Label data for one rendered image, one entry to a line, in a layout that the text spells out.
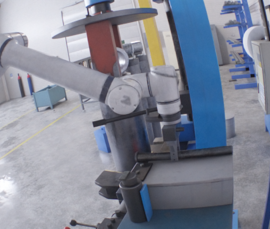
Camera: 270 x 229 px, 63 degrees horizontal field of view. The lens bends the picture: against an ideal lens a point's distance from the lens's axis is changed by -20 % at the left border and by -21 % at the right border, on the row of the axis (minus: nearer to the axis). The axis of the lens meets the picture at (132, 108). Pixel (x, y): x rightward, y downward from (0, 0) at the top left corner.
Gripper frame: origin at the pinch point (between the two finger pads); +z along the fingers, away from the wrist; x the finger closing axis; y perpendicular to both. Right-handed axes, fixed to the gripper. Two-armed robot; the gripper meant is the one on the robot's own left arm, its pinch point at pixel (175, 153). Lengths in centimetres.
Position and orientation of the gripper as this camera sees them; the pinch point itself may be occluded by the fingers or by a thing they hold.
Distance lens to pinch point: 103.3
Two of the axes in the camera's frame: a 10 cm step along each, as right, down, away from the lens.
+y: 9.3, -0.9, -3.5
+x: 3.1, -3.0, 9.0
